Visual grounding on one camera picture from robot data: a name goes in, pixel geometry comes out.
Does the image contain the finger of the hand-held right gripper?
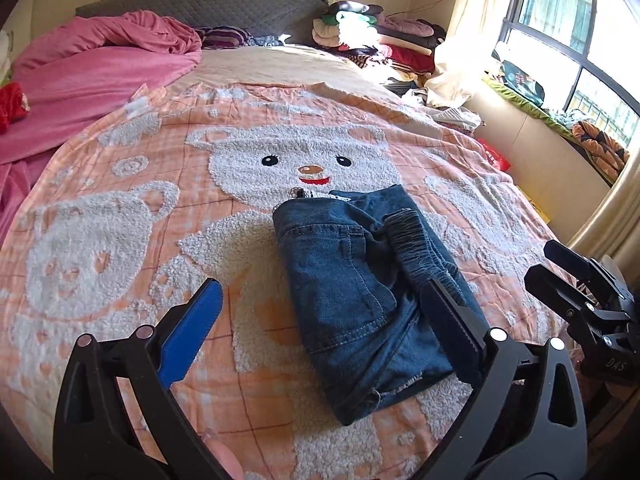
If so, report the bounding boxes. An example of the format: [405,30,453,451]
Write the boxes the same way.
[544,239,597,282]
[524,262,602,327]

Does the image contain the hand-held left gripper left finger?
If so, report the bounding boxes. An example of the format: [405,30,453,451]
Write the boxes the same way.
[52,279,224,480]

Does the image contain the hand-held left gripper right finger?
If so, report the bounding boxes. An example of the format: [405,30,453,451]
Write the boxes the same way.
[420,277,588,480]

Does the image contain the blue denim pants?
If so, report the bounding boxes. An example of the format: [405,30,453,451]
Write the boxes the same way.
[272,184,493,427]

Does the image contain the person's left hand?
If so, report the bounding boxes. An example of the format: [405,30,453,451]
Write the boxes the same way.
[202,427,247,480]

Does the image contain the cream curtain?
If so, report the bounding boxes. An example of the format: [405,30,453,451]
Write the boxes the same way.
[566,160,640,267]
[425,0,526,109]

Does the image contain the orange patterned cloth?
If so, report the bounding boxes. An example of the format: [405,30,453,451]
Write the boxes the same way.
[571,119,632,182]

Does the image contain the peach bear blanket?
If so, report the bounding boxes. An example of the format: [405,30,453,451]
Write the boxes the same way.
[0,82,601,480]

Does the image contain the green windowsill mat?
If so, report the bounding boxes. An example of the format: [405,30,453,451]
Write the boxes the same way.
[481,77,618,188]

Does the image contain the dark teal printed bag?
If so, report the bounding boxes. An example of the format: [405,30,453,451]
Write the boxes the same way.
[500,60,547,107]

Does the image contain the white crumpled clothes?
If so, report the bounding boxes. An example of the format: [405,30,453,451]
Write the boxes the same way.
[414,87,483,134]

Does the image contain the pink duvet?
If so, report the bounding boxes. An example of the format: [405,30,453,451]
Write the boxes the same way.
[0,11,203,243]

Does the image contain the beige bed sheet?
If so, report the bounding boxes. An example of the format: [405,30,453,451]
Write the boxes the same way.
[192,42,418,107]

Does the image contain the pile of folded clothes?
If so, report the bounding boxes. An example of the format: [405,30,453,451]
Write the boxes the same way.
[312,0,448,86]

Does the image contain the red cloth item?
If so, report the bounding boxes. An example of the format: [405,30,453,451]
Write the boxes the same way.
[0,81,32,134]

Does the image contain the striped pillow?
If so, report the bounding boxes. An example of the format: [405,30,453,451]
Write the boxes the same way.
[194,26,254,52]

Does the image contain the grey quilted headboard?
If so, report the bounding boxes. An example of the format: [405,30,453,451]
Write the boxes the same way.
[75,0,332,50]

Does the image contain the window with black frame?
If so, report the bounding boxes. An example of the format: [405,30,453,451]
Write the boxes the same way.
[492,0,640,188]

